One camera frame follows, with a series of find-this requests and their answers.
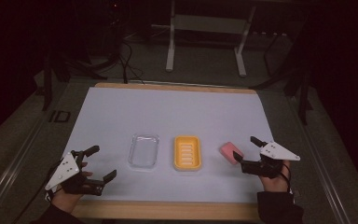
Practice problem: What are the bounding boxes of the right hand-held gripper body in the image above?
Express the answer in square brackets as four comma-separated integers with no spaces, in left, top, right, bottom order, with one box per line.
[241,140,301,179]

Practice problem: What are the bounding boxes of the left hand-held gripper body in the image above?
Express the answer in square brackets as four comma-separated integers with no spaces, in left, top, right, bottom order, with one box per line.
[44,149,104,197]

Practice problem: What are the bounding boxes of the pink soap bar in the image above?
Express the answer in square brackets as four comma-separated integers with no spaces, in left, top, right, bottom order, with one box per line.
[219,141,244,165]

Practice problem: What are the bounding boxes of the person's right hand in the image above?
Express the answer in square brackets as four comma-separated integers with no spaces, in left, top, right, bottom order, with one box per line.
[259,160,292,193]

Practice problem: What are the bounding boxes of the person's left hand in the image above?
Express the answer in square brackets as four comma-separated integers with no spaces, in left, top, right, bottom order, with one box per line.
[50,161,94,215]

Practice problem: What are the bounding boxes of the clear plastic soap dish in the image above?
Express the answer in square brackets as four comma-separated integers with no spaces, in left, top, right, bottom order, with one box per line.
[127,133,160,170]

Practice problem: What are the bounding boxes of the yellow soap dish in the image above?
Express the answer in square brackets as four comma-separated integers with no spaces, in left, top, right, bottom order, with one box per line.
[172,134,202,172]

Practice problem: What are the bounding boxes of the black metal stand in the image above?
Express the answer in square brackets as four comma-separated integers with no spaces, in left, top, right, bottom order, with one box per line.
[41,51,108,112]
[249,30,313,126]

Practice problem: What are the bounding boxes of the white table mat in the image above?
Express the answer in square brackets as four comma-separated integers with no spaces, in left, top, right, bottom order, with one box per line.
[62,86,275,203]

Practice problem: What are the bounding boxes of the white metal stand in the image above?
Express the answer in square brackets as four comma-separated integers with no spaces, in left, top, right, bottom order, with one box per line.
[151,0,256,78]

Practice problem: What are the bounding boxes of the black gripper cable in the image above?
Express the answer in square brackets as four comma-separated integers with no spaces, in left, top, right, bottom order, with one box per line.
[281,162,294,194]

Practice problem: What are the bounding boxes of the metal floor rail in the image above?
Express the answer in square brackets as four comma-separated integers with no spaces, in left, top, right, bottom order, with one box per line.
[0,114,54,220]
[286,95,352,224]

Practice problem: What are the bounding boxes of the black floor bracket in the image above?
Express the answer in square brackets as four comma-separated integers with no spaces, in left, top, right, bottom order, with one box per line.
[48,109,72,124]

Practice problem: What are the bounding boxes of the black floor cables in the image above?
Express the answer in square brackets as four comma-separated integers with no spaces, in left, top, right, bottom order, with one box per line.
[117,39,145,86]

